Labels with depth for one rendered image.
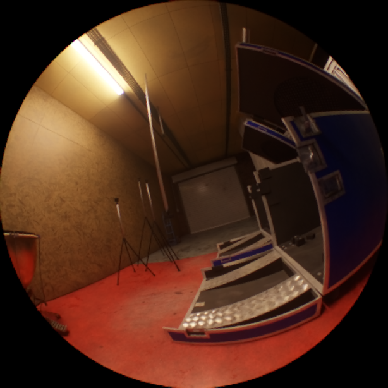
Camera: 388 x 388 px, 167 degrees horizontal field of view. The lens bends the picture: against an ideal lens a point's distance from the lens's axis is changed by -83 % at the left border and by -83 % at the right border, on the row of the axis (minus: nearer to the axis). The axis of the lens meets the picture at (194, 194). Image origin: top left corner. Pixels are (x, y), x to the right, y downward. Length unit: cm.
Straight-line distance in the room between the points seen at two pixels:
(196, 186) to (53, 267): 619
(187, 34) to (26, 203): 329
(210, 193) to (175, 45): 583
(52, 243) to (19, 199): 74
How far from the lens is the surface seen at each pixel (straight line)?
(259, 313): 79
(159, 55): 269
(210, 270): 147
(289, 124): 61
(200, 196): 644
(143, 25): 256
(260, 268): 119
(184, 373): 79
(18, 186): 224
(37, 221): 218
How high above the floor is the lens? 69
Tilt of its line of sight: 10 degrees up
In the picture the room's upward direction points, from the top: 15 degrees counter-clockwise
